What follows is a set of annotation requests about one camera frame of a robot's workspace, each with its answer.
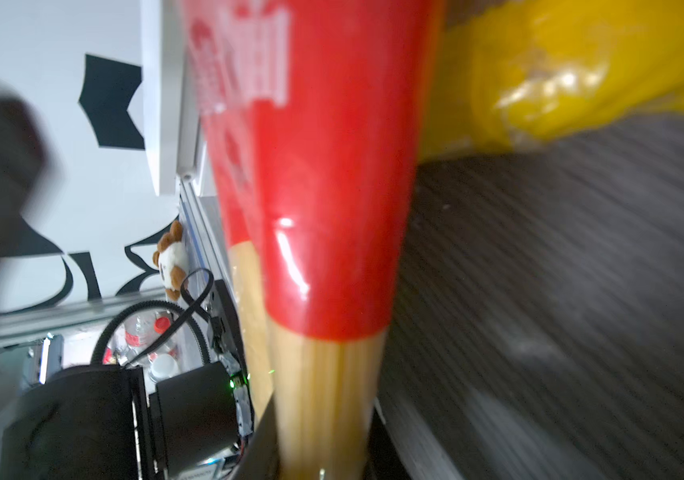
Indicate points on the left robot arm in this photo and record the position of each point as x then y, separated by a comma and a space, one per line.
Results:
99, 421

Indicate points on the brown white plush toy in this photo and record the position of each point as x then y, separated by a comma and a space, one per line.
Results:
171, 260

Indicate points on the red spaghetti bag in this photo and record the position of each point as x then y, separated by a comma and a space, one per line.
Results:
312, 111
244, 263

